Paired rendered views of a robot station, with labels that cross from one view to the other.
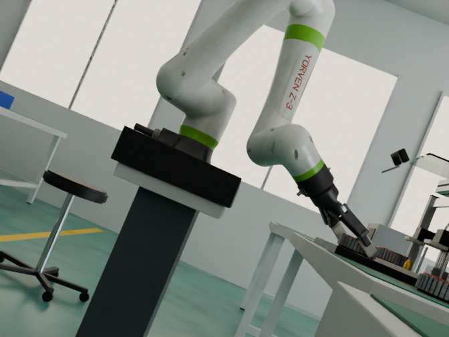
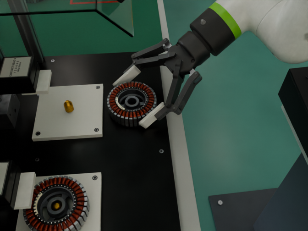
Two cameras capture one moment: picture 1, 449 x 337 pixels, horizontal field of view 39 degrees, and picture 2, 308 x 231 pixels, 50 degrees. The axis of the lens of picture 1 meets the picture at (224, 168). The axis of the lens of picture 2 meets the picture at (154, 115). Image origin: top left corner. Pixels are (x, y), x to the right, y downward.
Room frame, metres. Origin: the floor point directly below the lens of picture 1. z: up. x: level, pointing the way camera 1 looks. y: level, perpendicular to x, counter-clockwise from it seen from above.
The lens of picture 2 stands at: (2.22, -0.45, 1.38)
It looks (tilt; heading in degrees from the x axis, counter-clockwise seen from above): 52 degrees down; 170
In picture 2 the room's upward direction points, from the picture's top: straight up
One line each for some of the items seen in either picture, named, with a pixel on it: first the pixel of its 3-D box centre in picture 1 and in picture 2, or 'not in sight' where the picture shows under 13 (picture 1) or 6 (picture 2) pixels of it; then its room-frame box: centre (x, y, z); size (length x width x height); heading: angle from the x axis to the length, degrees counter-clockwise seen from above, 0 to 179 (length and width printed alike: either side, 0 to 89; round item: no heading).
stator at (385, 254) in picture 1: (391, 257); (57, 206); (1.95, -0.58, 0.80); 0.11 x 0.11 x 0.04
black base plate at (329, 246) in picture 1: (399, 275); (60, 160); (1.83, -0.59, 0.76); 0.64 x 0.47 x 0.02; 175
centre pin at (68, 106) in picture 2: (407, 265); (68, 105); (1.71, -0.56, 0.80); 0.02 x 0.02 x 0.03
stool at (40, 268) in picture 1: (57, 232); not in sight; (3.22, 0.66, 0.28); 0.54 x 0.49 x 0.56; 85
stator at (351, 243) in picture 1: (357, 246); (132, 103); (1.73, -0.42, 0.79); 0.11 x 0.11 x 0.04
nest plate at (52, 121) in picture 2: (405, 271); (69, 110); (1.71, -0.56, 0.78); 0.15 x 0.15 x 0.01; 85
